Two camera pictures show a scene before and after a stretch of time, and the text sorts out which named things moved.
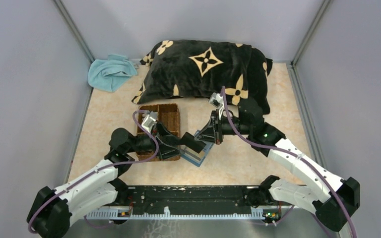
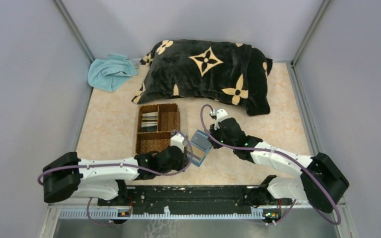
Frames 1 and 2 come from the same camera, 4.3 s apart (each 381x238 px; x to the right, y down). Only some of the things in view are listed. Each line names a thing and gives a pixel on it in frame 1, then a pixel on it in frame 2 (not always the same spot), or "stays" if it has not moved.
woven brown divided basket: x=168 y=116 stays
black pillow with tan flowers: x=179 y=68 stays
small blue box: x=194 y=157 stays
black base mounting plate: x=194 y=200 stays
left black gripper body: x=143 y=142 to x=178 y=166
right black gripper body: x=240 y=128 to x=219 y=134
